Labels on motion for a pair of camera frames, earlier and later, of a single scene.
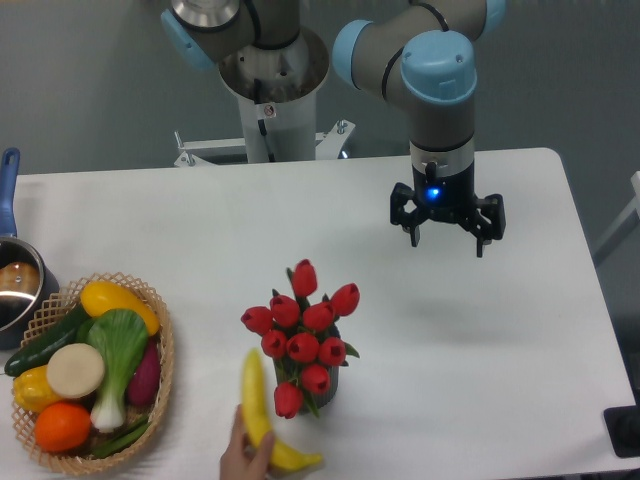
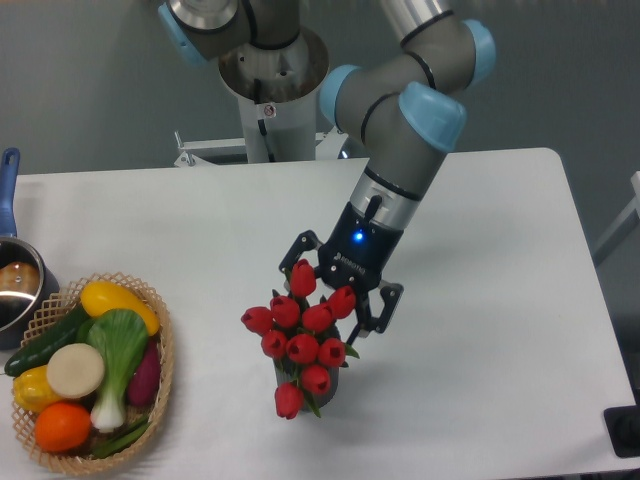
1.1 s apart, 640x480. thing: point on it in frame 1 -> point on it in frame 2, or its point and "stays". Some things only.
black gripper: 449,199 -> 357,252
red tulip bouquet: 299,336 stays
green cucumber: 39,352 stays
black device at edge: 623,427 stays
